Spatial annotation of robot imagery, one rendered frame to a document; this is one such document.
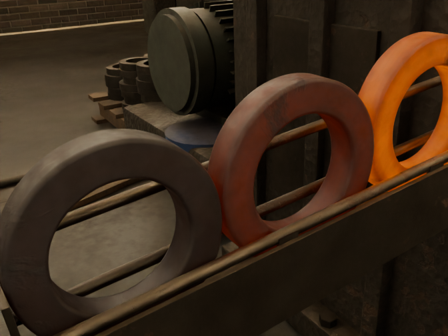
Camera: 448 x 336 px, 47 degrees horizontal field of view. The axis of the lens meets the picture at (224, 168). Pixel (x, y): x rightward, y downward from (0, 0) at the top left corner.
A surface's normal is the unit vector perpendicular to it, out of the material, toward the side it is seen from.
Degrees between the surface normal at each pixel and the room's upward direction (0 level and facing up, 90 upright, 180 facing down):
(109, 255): 0
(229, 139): 57
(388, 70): 46
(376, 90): 62
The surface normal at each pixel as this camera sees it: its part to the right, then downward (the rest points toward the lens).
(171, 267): -0.65, -0.43
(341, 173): -0.82, -0.03
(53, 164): -0.43, -0.69
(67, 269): -0.03, -0.92
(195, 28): 0.36, -0.42
